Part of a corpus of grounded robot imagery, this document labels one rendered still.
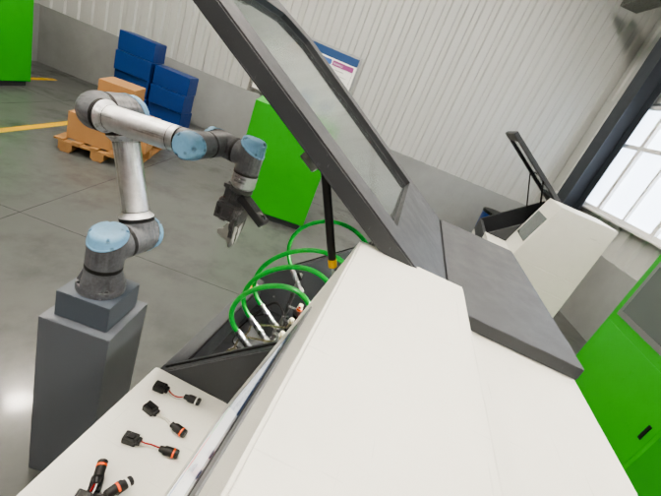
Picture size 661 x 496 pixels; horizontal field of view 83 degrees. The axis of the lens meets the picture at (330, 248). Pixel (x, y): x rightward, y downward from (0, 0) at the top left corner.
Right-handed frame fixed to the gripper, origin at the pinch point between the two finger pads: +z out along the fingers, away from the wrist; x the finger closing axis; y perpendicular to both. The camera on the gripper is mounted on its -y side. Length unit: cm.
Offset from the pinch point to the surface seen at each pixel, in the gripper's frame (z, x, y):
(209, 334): 26.5, 12.5, -6.1
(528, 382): -25, 44, -77
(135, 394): 24, 45, -5
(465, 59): -167, -660, -56
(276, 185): 74, -307, 87
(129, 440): 22, 56, -13
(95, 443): 24, 59, -7
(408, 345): -33, 63, -51
